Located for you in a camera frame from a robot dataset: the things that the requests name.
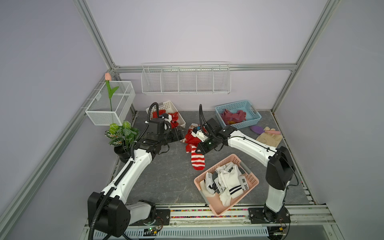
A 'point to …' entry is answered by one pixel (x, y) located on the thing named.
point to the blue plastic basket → (252, 115)
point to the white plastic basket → (170, 107)
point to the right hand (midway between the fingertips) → (196, 150)
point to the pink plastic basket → (213, 202)
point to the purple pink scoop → (259, 130)
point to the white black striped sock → (229, 180)
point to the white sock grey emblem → (244, 183)
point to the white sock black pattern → (211, 187)
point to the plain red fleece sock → (190, 139)
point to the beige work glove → (273, 139)
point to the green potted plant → (122, 138)
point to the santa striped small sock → (197, 159)
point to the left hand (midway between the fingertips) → (182, 132)
